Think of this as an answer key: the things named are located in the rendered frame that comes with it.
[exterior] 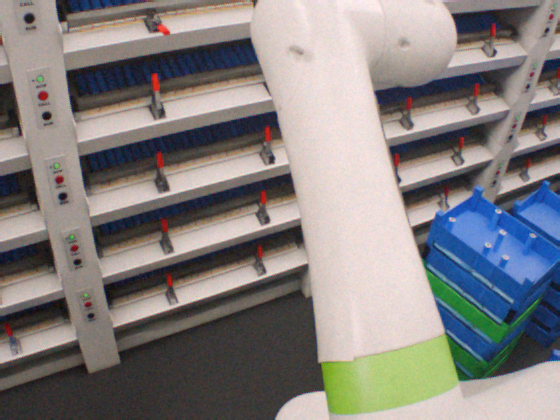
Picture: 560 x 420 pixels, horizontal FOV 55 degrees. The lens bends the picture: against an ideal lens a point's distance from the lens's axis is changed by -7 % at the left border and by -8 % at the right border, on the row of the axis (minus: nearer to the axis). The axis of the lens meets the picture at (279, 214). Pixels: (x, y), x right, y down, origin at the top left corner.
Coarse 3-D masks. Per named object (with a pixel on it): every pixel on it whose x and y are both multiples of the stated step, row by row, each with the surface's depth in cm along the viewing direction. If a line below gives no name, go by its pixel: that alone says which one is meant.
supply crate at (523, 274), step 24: (480, 192) 149; (456, 216) 151; (480, 216) 153; (504, 216) 147; (456, 240) 138; (480, 240) 145; (504, 240) 146; (480, 264) 135; (528, 264) 139; (552, 264) 138; (504, 288) 131; (528, 288) 126
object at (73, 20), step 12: (168, 0) 105; (180, 0) 106; (192, 0) 107; (204, 0) 108; (216, 0) 109; (228, 0) 111; (240, 0) 112; (84, 12) 99; (96, 12) 100; (108, 12) 100; (120, 12) 101; (132, 12) 102; (144, 12) 104; (72, 24) 98; (84, 24) 99; (120, 24) 101
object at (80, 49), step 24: (144, 24) 104; (168, 24) 105; (192, 24) 107; (216, 24) 108; (240, 24) 110; (72, 48) 97; (96, 48) 99; (120, 48) 101; (144, 48) 104; (168, 48) 107
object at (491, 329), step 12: (432, 276) 150; (432, 288) 152; (444, 288) 148; (444, 300) 150; (456, 300) 146; (540, 300) 146; (468, 312) 144; (480, 312) 141; (528, 312) 144; (480, 324) 142; (492, 324) 139; (504, 324) 135; (516, 324) 141; (492, 336) 140; (504, 336) 138
